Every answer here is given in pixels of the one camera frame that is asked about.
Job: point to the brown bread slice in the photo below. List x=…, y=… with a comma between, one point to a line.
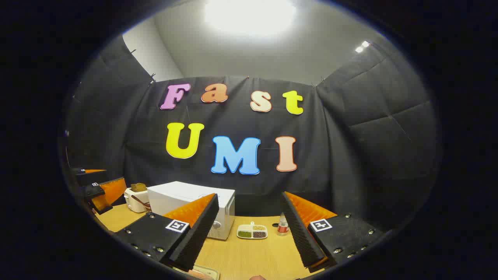
x=138, y=187

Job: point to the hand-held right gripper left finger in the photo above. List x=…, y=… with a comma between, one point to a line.
x=196, y=237

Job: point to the brown wooden spoon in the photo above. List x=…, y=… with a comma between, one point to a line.
x=140, y=202

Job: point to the small ceiling light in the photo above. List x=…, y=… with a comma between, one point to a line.
x=362, y=46

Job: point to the white divided bean dish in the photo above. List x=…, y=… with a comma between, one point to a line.
x=252, y=232

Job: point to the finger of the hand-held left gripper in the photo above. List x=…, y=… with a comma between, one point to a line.
x=89, y=177
x=111, y=190

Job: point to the orange sugared bread roll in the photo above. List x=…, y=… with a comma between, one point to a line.
x=200, y=275

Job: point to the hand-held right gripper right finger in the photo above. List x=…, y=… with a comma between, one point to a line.
x=301, y=233

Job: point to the large ceiling light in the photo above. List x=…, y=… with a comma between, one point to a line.
x=249, y=17

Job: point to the red label bottle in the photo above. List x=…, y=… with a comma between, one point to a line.
x=283, y=227

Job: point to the white toaster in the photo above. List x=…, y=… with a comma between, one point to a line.
x=134, y=202

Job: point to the white microwave oven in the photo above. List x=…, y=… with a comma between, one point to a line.
x=175, y=194

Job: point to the cream speckled tray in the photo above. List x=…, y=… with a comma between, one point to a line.
x=208, y=269

